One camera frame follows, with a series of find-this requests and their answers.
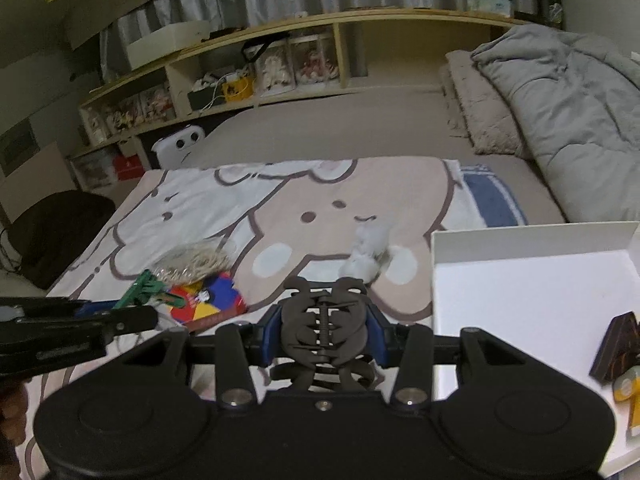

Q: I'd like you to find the dark brown hair claw clip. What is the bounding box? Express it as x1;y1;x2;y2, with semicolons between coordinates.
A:
269;276;378;392

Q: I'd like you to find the red yellow blue card pack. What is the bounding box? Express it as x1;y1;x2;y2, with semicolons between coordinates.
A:
169;272;247;332

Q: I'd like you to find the white fluffy scrunchie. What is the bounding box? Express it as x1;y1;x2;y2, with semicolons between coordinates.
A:
338;219;392;285

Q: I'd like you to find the green clip with string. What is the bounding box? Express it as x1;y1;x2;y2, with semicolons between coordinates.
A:
114;270;186;309

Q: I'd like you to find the white shallow cardboard box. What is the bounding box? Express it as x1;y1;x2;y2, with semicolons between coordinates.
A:
430;220;640;478

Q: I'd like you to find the person's hand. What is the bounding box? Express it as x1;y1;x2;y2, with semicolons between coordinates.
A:
1;382;28;446

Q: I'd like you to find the black chair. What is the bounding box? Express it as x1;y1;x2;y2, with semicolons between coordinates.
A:
8;190;116;289

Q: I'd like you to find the clear bag of rubber bands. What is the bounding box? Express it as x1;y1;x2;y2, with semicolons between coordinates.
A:
149;237;235;286

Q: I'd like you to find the cartoon bear print blanket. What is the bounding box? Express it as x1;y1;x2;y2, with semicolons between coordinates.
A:
14;156;526;480

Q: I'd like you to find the red box on low shelf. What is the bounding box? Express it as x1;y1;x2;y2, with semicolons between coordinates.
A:
113;155;145;181

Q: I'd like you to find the dark brown wooden block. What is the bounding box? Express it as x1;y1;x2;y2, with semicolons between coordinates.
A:
589;312;639;384

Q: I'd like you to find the beige fuzzy pillow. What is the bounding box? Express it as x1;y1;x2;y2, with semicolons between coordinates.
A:
439;50;533;159

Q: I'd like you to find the yellow tape roll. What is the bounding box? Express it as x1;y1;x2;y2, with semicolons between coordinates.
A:
613;365;640;403

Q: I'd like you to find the yellow bucket on shelf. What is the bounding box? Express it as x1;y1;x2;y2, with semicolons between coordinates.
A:
222;76;254;103

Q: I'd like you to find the doll in clear case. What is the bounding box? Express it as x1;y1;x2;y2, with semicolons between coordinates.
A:
255;40;295;96

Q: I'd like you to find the red dress doll in case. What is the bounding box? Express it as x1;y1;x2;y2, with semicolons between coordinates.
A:
290;32;340;87

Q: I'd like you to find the wooden headboard shelf unit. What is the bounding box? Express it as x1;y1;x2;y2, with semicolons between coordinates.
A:
68;8;518;191

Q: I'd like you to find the grey quilted duvet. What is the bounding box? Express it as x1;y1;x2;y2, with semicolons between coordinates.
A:
471;24;639;222

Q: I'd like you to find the white box on shelf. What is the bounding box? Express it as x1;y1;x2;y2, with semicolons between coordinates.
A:
127;21;212;70

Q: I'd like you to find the tissue pack on shelf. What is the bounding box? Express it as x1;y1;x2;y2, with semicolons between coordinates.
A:
466;0;514;18

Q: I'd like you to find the green glass bottle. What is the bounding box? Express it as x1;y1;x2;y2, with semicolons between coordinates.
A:
548;0;564;29

